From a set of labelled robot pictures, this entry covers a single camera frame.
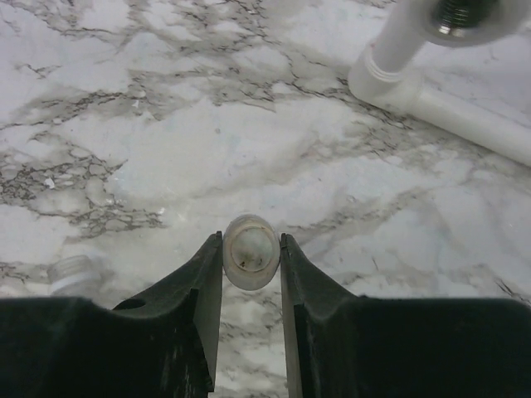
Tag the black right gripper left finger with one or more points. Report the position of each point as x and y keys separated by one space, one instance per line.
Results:
x=161 y=342

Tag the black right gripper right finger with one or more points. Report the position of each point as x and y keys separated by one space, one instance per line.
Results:
x=338 y=344

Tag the white PVC pipe frame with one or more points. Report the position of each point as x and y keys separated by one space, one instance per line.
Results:
x=384 y=77

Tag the white green-print bottle cap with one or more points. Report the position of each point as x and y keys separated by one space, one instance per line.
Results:
x=251 y=252

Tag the clear empty plastic bottle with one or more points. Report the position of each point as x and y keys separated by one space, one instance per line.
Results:
x=78 y=276

